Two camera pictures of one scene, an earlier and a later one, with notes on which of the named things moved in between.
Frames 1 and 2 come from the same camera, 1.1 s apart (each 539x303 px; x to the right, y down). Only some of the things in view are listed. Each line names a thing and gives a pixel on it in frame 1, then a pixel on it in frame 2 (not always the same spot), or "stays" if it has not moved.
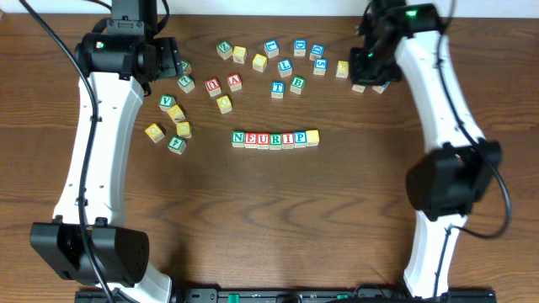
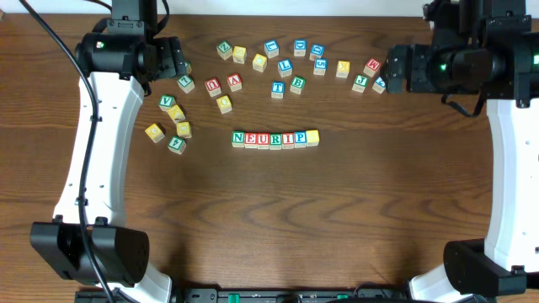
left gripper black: (169, 59) stays
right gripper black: (368, 72) → (396, 68)
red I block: (287, 140) stays
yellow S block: (312, 137) stays
